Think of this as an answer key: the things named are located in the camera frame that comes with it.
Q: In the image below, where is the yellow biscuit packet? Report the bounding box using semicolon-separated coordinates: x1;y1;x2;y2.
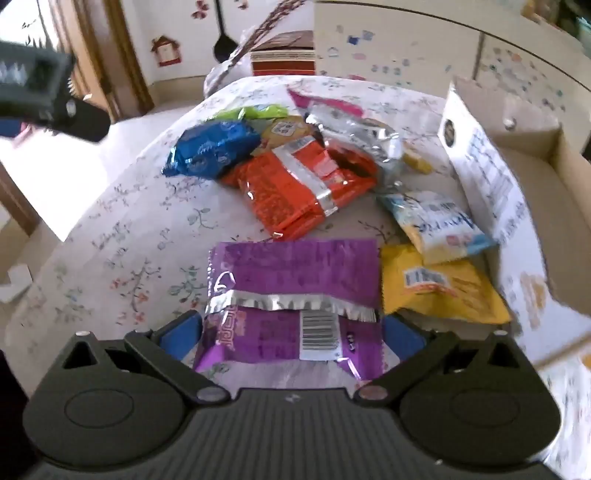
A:
257;116;320;151

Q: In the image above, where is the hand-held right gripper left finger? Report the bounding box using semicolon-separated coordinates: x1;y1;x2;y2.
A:
60;310;232;408

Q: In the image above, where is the white cabinet with stickers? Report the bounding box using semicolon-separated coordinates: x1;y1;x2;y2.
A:
314;0;591;162

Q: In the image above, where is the white and blue snack packet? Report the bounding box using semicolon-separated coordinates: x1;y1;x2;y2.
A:
376;190;500;267

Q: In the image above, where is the black hanging utensil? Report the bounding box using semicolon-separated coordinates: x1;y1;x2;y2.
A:
213;0;239;64

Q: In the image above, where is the green snack packet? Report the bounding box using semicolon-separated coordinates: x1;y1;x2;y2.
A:
213;104;290;123

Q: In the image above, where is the cardboard box with white flap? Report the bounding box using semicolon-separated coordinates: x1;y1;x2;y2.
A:
436;76;591;370

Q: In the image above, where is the wooden door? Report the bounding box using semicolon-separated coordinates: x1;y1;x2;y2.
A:
44;0;156;124

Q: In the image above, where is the large yellow snack packet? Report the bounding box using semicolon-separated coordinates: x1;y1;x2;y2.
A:
379;244;513;326

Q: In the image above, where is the orange snack packet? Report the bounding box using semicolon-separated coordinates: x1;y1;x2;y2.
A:
222;137;379;242

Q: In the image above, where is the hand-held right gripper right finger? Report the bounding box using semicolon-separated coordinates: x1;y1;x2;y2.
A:
353;314;536;408

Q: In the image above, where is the pink and white snack packet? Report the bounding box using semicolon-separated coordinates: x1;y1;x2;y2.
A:
286;87;366;119

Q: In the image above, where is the silver foil snack packet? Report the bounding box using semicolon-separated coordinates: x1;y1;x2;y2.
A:
305;105;405;186

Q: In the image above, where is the red and brown box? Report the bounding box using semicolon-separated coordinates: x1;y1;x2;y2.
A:
250;31;317;77

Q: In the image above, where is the small yellow snack packet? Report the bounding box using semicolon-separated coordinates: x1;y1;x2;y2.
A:
402;142;435;176

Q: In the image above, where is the house-shaped wall socket sticker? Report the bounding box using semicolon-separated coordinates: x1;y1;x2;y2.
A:
151;35;181;68

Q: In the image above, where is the purple snack packet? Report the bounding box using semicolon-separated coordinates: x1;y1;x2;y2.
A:
193;239;400;382

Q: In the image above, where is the floral tablecloth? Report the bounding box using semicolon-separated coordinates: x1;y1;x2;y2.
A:
0;75;591;480

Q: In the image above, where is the clear plastic bag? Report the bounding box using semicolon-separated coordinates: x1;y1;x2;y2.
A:
203;27;260;99

